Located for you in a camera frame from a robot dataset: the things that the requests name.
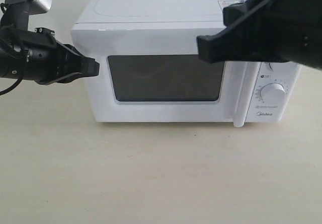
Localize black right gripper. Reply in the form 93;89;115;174
196;0;321;68

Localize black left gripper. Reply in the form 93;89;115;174
25;27;99;85

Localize white microwave door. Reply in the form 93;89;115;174
71;25;251;127

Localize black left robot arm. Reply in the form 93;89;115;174
1;0;100;85

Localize white Midea microwave body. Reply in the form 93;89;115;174
72;0;301;123

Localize white label sticker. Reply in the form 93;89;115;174
218;0;245;8

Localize lower white timer knob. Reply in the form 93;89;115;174
260;83;286;105

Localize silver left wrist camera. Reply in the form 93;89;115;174
30;0;52;15

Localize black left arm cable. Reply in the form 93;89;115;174
0;2;30;96

